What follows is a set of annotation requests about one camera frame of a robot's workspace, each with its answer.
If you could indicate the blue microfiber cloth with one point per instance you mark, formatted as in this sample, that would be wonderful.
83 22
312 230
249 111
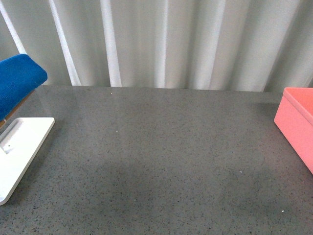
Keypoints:
19 76

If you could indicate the white curtain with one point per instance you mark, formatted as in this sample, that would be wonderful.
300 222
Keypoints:
241 45

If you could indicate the pink plastic box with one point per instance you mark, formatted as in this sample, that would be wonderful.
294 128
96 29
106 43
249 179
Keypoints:
294 118

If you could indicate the white rack base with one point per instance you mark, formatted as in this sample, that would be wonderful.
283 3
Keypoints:
19 144

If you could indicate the wooden rack bar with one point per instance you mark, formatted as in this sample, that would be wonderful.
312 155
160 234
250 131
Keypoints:
4 121

